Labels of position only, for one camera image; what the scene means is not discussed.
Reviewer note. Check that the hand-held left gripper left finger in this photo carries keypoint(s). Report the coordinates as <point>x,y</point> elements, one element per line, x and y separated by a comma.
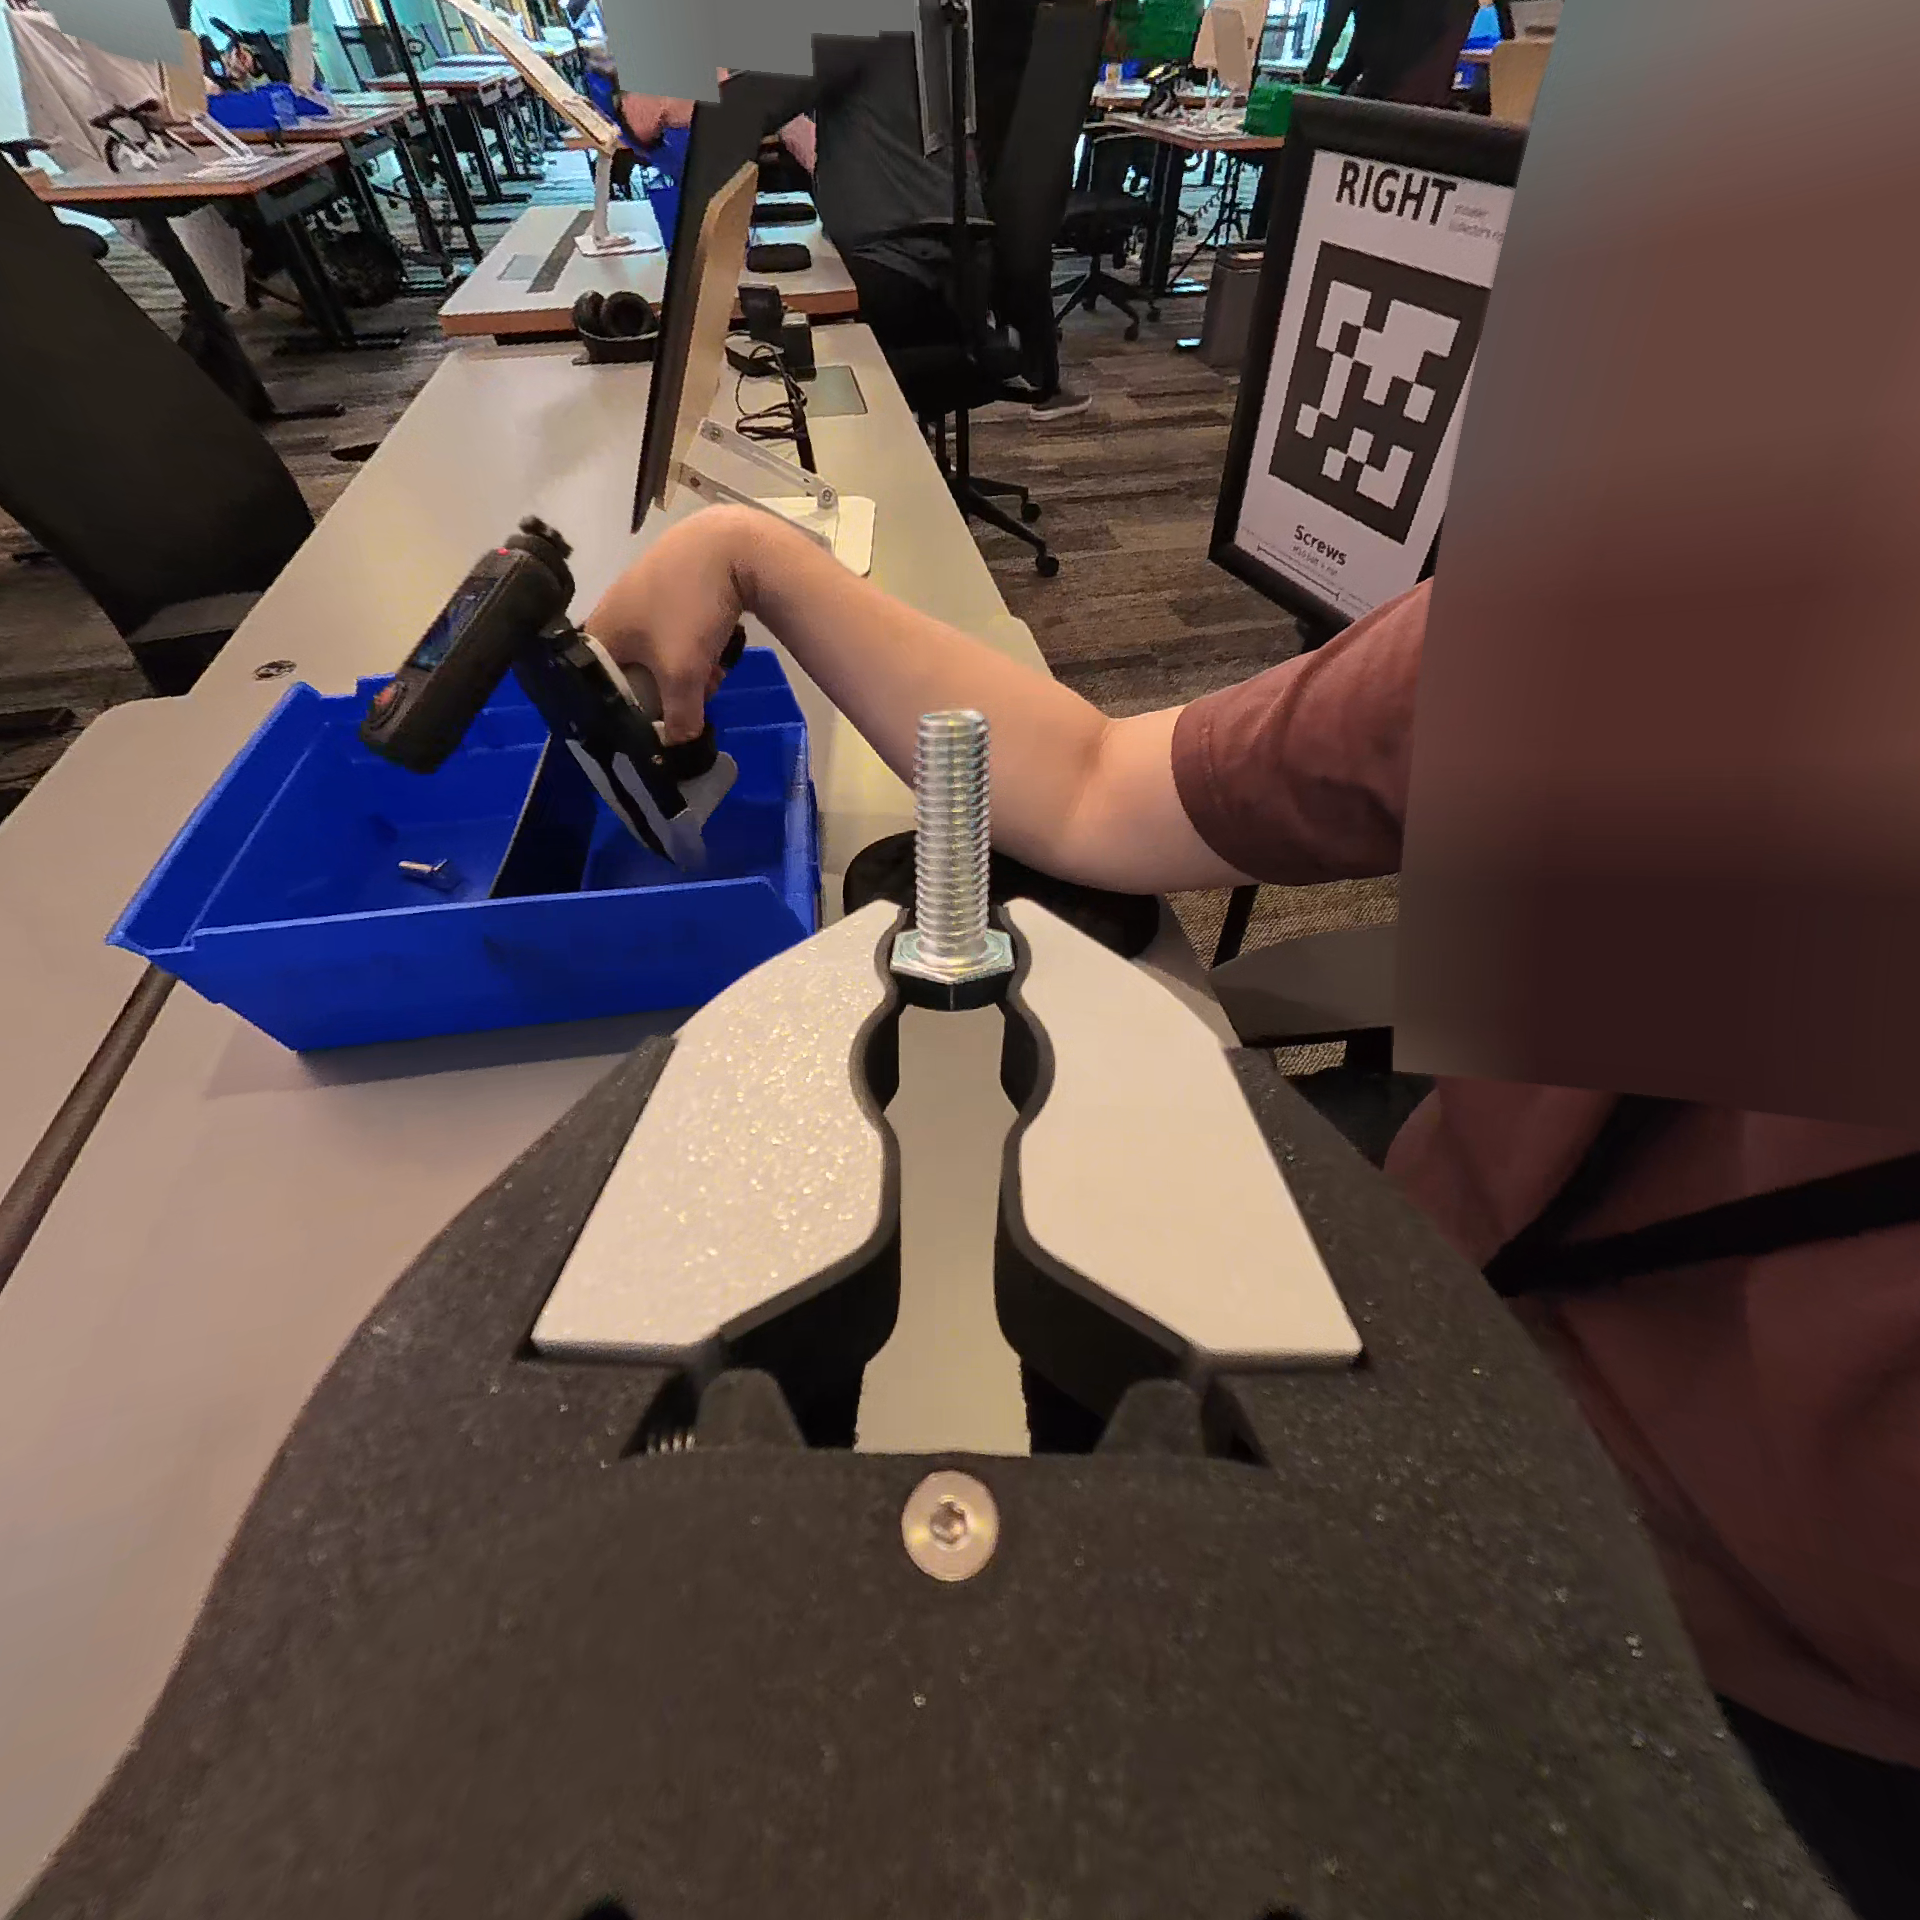
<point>720,1171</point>

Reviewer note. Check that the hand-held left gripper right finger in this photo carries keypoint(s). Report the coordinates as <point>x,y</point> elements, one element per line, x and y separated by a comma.
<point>1186,1171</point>

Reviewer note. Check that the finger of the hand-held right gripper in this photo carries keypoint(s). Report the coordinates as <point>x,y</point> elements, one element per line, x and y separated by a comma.
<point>711,782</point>
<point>645,804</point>

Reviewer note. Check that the silver hex bolt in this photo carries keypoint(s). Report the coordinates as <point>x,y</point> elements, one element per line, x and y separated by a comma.
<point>426,870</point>
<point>955,839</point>

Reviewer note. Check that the blue plastic parts bin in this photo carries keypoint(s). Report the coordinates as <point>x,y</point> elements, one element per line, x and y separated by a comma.
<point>452,975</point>

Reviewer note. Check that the person's right forearm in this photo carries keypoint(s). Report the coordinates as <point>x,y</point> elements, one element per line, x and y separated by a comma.
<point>840,630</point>

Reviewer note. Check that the person's right hand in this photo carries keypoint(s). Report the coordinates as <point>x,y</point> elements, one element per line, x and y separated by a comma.
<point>675,601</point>

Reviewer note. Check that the dark bin divider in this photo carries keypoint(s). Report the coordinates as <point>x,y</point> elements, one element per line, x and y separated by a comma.
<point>533,839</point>

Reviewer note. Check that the black headphones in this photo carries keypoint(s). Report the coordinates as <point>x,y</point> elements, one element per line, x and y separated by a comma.
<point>616,323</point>

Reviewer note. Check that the black office chair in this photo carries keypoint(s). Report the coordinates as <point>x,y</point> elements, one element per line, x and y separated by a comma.
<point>136,451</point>

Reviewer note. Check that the black framed marker sign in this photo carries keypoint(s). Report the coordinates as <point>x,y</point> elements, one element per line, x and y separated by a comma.
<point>1358,390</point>

